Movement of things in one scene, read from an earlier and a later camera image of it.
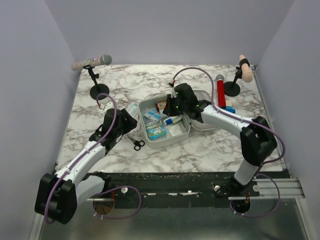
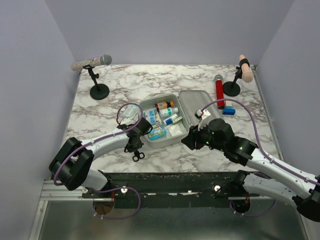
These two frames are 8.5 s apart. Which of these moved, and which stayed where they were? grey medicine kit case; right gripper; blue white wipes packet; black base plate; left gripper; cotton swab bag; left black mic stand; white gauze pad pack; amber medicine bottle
Moved: blue white wipes packet; right gripper; left gripper
Stayed: amber medicine bottle; grey medicine kit case; white gauze pad pack; cotton swab bag; left black mic stand; black base plate
